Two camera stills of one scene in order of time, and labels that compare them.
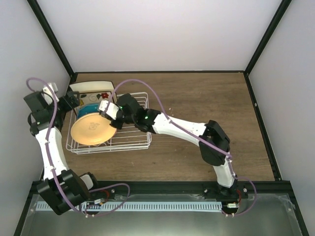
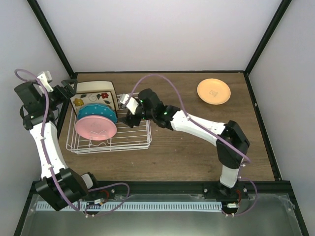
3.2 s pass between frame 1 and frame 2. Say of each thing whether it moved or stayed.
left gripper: moved
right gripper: moved
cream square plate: stayed
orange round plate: moved
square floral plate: stayed
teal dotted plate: stayed
